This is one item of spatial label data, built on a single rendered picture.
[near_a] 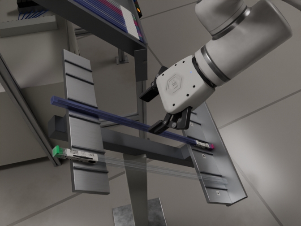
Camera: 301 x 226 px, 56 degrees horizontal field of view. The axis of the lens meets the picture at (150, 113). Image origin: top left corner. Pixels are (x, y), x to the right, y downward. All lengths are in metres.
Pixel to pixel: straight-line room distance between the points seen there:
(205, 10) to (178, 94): 0.16
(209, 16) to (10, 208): 1.44
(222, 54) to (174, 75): 0.11
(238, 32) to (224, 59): 0.05
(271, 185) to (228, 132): 0.38
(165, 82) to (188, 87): 0.06
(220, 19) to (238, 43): 0.05
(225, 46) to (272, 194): 1.26
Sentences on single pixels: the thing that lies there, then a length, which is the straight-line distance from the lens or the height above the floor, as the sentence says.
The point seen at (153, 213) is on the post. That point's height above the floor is 0.01.
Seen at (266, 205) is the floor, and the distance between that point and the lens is 1.66.
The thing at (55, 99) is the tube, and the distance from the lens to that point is 0.55.
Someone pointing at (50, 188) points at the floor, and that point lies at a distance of 1.67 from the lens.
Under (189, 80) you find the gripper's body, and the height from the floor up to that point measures 1.07.
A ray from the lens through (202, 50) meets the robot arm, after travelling 0.55.
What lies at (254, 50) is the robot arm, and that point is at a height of 1.14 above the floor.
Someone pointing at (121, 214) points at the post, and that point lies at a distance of 1.53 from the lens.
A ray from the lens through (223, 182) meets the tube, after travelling 0.81.
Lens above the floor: 1.47
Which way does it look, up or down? 54 degrees down
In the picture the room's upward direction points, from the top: straight up
